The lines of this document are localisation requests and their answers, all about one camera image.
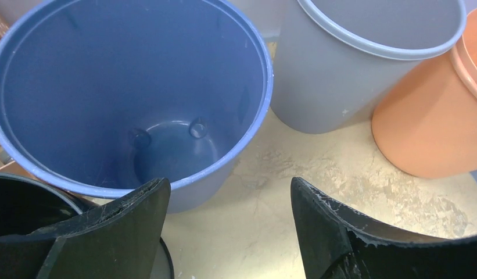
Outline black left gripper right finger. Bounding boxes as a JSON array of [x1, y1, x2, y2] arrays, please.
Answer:
[[290, 177, 477, 278]]

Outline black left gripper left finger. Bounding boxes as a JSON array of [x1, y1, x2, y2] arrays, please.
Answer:
[[0, 177, 172, 279]]

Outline blue plastic bucket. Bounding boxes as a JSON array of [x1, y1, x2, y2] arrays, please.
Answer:
[[0, 1, 273, 213]]

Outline orange plastic bucket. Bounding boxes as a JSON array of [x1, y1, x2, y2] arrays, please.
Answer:
[[371, 8, 477, 178]]

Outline grey plastic bucket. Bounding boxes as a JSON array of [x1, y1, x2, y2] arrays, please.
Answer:
[[271, 0, 467, 134]]

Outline small black plastic bucket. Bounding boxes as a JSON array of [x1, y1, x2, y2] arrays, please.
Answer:
[[0, 173, 175, 279]]

